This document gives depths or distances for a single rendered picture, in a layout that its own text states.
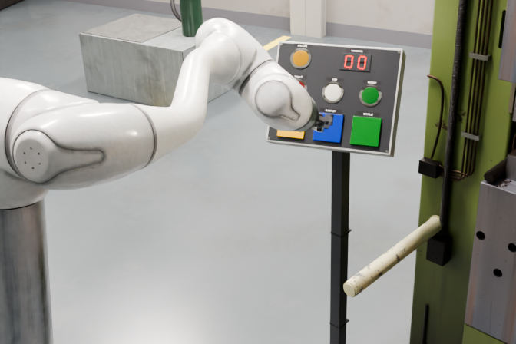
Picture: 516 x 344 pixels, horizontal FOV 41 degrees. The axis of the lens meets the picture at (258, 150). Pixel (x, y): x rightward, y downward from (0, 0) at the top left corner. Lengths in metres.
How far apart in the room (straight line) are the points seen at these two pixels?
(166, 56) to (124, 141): 3.62
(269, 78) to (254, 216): 2.10
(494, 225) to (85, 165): 1.20
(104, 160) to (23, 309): 0.33
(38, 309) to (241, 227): 2.23
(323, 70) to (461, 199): 0.58
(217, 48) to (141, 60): 3.35
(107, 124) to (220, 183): 2.79
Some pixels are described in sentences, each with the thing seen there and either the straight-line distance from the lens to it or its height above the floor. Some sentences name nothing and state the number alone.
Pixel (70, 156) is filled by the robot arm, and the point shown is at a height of 1.39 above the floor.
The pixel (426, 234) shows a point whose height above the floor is 0.63.
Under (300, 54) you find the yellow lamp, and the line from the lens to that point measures 1.90.
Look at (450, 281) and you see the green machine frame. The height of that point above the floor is 0.42.
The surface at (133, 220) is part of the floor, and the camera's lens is 3.46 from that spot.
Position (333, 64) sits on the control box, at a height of 1.15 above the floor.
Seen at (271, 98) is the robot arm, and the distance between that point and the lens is 1.32.
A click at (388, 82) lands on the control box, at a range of 1.84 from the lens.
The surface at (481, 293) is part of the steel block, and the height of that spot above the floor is 0.59.
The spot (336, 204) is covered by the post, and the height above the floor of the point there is 0.71.
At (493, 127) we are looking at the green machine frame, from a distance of 1.99.
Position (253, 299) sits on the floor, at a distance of 2.86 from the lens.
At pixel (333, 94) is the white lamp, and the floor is 1.09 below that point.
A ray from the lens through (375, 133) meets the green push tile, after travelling 1.82.
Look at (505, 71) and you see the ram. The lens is 1.76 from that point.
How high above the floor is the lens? 1.76
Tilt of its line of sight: 26 degrees down
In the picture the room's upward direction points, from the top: 2 degrees counter-clockwise
